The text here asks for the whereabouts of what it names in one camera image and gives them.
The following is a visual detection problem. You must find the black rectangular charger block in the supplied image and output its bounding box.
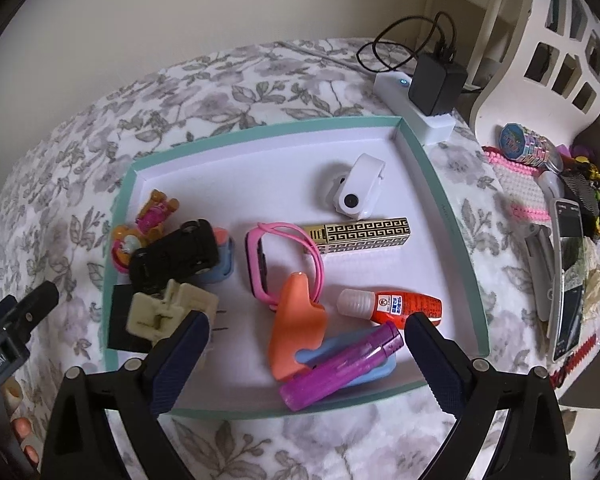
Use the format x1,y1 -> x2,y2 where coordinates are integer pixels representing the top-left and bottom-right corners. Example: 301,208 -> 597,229
107,284 -> 151,353

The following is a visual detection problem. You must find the red white glue bottle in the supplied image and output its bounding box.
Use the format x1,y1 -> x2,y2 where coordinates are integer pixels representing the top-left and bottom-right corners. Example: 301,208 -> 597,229
336,288 -> 443,330

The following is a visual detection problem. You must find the cream hair claw clip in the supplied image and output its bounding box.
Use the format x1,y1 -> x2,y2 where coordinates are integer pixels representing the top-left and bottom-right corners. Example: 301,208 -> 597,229
121,280 -> 219,353

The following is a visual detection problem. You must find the orange puppy toy figure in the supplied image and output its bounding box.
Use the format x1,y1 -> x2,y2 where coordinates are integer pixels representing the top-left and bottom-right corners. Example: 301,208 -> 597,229
111,190 -> 180,273

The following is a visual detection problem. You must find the purple lighter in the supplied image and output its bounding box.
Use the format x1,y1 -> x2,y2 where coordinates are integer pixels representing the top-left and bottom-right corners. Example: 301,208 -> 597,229
279,322 -> 404,412

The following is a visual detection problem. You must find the blue orange toy knife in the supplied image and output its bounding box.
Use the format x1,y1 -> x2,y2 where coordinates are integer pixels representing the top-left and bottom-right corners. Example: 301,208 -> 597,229
268,272 -> 380,384

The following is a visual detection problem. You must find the black toy car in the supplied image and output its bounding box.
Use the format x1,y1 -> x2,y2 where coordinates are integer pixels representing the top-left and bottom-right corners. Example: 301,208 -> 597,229
129,219 -> 220,295

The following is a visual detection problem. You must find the pink blue toy box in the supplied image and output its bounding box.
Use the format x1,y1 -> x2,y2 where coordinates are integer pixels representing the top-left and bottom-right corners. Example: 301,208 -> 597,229
198,228 -> 235,284

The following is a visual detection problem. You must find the gold black patterned bar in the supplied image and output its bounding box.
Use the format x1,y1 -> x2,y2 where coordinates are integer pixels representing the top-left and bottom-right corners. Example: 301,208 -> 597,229
301,217 -> 411,255

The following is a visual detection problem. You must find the pink kids smartwatch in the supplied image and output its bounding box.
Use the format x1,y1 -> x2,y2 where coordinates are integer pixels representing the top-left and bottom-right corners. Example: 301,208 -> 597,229
245,221 -> 325,312

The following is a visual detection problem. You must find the white kids smartwatch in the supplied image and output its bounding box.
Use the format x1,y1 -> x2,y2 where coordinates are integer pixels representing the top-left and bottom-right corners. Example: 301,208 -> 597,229
326,153 -> 386,221

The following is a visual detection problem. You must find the white cube charger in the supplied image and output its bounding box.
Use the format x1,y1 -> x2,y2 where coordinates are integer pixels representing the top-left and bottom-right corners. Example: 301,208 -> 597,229
204,309 -> 228,352

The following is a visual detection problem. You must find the person's left hand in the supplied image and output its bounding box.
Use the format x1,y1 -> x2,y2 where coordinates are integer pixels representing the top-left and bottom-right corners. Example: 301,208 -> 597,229
1,377 -> 40,468

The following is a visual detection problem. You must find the floral grey white blanket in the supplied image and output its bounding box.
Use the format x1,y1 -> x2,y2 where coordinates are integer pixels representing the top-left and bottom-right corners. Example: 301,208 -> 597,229
0,39 -> 546,479

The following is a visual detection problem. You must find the silver hair clip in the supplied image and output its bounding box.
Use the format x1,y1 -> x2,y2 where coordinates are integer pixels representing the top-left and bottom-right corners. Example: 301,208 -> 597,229
524,223 -> 555,322

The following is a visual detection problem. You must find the smartphone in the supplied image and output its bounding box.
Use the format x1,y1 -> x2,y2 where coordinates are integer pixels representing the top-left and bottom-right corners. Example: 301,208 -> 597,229
548,198 -> 586,363

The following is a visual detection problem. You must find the teal white box tray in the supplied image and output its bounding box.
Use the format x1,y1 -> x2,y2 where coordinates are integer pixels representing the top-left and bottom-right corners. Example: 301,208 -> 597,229
101,115 -> 491,421

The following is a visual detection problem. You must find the pink white knitted mat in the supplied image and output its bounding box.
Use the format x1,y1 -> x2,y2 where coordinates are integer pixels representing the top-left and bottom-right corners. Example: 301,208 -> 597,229
483,148 -> 550,224

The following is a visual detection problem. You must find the white computer mouse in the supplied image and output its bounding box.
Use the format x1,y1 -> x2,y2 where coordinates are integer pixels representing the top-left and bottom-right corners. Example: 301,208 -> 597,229
535,170 -> 565,212

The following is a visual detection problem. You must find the black power adapter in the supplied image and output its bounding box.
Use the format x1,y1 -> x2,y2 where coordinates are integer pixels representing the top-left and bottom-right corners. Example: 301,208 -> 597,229
408,53 -> 467,116

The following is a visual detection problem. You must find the white power strip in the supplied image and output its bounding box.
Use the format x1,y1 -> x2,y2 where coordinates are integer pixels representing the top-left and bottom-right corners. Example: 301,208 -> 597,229
373,72 -> 455,145

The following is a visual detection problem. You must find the white cutout basket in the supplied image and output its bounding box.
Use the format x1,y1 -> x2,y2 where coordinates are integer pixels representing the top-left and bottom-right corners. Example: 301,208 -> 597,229
469,0 -> 600,145

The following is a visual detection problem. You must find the white shelf unit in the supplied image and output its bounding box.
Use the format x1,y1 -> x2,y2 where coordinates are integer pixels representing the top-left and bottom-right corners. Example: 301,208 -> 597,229
426,0 -> 522,90

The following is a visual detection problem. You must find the black cable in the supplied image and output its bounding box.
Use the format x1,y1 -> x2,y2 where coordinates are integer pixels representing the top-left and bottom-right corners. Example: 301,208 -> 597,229
355,8 -> 458,74

